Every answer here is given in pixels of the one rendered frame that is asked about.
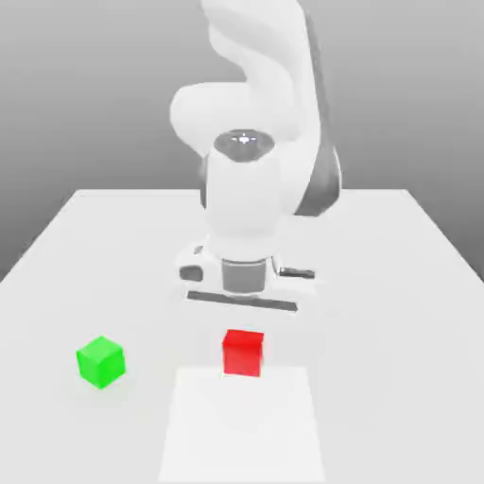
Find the small red cube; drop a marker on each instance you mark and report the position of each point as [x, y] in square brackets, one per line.
[242, 355]

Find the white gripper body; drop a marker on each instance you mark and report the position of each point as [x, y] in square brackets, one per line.
[242, 301]

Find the small green cube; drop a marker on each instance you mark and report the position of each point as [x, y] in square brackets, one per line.
[100, 362]

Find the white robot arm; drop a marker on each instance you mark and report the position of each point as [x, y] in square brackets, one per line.
[242, 196]

